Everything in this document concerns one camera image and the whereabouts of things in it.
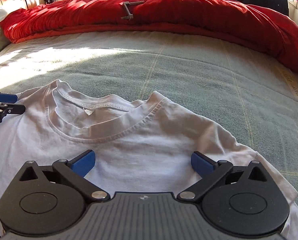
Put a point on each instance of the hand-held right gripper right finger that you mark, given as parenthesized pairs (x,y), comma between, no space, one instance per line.
(201,163)

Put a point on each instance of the white shirt with hand print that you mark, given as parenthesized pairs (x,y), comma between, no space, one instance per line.
(151,140)

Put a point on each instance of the grey metal clamp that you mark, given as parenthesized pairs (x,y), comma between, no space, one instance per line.
(126,10)

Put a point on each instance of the red quilt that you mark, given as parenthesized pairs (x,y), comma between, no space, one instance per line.
(189,12)

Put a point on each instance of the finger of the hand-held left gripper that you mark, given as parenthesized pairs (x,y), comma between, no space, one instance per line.
(6,98)
(13,109)

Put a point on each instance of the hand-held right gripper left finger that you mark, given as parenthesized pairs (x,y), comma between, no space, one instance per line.
(85,162)

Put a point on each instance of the bed with green plaid cover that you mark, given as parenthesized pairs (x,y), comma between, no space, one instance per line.
(189,75)

